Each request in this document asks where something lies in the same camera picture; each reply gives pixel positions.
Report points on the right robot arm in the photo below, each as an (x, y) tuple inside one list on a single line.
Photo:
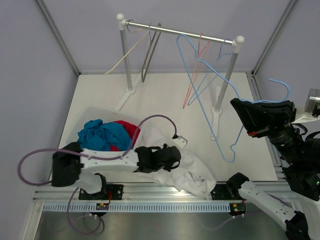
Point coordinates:
[(294, 204)]

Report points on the white plastic laundry basket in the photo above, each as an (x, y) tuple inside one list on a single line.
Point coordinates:
[(75, 121)]

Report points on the pink hanger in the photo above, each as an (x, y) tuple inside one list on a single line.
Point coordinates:
[(201, 54)]

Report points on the aluminium rail frame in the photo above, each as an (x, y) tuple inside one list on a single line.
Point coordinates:
[(147, 192)]

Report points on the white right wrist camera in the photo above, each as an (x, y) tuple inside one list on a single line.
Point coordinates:
[(310, 112)]

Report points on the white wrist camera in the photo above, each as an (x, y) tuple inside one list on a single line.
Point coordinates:
[(180, 141), (310, 112)]

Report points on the white t shirt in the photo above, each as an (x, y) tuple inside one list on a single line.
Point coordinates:
[(192, 175)]

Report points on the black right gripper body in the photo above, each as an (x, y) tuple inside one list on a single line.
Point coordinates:
[(283, 135)]

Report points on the cream empty hanger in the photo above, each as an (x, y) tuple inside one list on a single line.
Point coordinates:
[(124, 23)]

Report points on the grey empty hanger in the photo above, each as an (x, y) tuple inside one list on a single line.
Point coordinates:
[(149, 55)]

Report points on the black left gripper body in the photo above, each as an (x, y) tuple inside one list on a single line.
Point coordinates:
[(167, 167)]

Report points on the white slotted cable duct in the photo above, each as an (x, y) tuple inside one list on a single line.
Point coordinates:
[(139, 207)]

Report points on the red t shirt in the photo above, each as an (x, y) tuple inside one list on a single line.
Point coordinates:
[(125, 134)]

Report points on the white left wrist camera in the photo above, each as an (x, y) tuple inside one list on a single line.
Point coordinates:
[(180, 141)]

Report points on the blue t shirt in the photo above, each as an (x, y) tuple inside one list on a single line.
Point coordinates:
[(96, 135)]

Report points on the light blue white-shirt hanger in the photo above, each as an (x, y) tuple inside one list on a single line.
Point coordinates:
[(219, 91)]

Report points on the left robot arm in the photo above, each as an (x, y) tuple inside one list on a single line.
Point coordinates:
[(82, 167)]

